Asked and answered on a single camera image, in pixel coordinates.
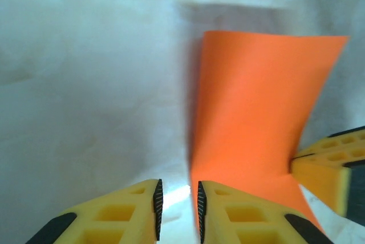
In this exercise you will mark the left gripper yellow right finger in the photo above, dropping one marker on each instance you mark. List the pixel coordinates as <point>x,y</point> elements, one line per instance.
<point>242,221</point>

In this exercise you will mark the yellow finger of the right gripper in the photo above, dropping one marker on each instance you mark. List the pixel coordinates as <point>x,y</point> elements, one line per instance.
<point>319,181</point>
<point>342,142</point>

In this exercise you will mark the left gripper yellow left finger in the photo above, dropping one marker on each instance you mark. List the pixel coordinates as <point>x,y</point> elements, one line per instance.
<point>114,221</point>

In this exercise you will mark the orange square paper sheet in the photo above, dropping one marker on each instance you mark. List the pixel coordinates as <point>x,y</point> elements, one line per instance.
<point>256,98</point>

